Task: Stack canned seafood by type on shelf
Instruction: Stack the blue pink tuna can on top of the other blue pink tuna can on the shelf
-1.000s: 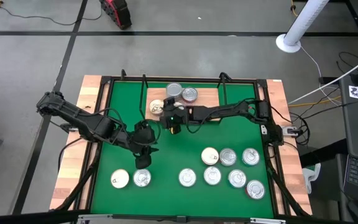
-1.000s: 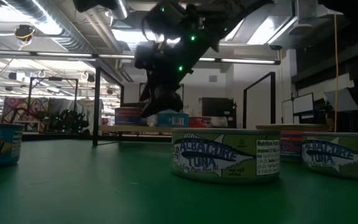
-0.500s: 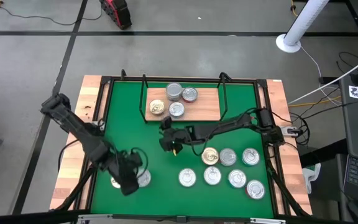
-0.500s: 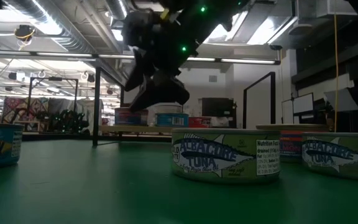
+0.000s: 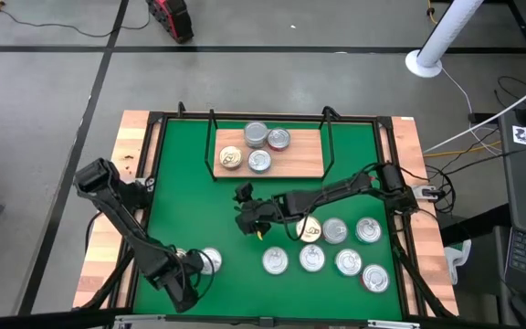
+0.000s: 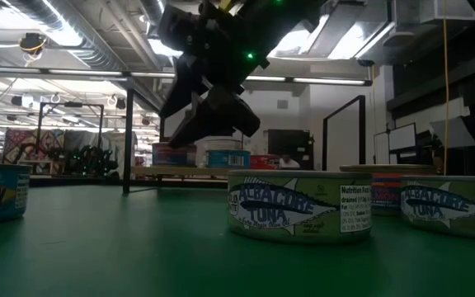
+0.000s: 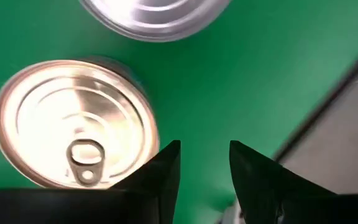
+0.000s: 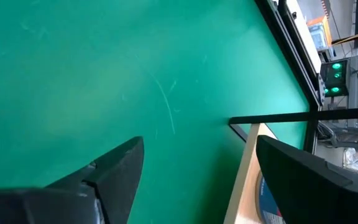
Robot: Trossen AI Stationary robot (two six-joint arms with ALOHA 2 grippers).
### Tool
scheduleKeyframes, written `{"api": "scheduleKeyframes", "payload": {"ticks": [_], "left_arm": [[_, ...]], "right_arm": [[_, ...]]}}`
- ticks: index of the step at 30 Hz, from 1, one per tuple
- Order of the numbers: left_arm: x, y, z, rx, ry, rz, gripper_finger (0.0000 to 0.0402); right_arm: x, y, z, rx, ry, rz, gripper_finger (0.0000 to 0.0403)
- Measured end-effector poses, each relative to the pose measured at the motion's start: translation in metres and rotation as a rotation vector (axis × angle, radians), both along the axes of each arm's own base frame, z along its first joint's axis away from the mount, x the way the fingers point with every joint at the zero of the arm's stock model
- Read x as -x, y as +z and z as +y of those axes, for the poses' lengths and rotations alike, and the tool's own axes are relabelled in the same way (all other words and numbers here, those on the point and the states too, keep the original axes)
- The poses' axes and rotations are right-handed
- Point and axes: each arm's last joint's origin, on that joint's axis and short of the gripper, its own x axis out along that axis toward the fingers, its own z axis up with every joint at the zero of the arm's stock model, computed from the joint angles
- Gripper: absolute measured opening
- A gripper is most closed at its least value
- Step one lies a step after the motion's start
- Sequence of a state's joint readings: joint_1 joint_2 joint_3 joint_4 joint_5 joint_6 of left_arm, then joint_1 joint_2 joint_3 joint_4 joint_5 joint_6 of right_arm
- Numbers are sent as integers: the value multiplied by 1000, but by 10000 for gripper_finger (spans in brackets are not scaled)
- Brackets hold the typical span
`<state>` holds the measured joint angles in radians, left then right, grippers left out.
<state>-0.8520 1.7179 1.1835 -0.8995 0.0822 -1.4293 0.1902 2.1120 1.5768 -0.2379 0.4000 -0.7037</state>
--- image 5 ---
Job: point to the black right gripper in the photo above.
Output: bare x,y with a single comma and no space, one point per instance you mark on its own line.
256,215

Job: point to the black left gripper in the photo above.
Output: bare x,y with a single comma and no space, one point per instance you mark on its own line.
185,269

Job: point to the green albacore tuna can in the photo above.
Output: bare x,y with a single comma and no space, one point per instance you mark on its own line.
275,260
312,257

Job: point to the tall plain silver can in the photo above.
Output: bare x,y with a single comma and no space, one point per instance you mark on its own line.
256,134

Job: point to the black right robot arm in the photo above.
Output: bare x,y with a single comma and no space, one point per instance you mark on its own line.
336,192

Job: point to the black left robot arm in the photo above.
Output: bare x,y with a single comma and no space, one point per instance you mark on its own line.
121,219

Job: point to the green table mat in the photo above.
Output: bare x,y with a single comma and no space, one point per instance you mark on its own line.
290,297

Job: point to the white plastic clamp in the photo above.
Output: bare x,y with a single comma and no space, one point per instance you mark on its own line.
455,260

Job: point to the red and black tool case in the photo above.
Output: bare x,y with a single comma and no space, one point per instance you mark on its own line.
171,18

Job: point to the white pole with round base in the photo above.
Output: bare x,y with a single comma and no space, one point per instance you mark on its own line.
445,27

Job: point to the silver aluminium bracket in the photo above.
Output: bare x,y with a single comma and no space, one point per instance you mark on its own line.
393,325
139,321

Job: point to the wooden shelf with black frame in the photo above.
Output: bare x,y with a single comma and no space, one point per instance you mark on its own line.
299,160

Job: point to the black metal table frame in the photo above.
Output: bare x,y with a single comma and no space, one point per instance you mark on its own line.
359,118

